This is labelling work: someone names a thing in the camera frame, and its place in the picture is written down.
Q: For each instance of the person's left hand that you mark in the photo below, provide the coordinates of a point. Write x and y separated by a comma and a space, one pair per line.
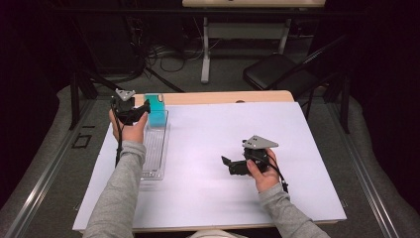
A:
132, 134

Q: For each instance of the metal floor rail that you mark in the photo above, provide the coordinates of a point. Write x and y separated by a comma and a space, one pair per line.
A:
373, 191
36, 195

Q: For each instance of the clear plastic storage bin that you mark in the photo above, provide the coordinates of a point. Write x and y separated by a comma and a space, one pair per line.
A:
154, 152

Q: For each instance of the frosted blue phone case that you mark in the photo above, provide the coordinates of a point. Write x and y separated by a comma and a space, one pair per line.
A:
157, 112

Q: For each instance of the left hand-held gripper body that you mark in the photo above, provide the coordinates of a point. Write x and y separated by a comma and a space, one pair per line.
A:
125, 105

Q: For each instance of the black chair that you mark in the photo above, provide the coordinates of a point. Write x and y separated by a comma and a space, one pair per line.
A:
277, 71

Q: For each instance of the white table sheet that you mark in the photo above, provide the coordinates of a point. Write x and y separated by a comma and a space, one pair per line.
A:
204, 132

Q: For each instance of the person's right hand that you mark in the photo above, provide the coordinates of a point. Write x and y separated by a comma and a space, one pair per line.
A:
267, 180

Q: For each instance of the person's cream clothing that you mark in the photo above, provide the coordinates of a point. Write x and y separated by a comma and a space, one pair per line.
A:
214, 234

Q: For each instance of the black metal bar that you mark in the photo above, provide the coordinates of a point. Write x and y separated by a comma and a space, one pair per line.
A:
132, 12

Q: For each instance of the black metal stand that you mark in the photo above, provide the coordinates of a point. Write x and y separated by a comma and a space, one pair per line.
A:
74, 102
345, 109

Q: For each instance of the white-framed desk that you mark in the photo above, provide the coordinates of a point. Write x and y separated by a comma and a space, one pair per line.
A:
244, 31

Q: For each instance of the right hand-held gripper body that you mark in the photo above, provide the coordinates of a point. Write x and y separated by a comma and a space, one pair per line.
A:
257, 153

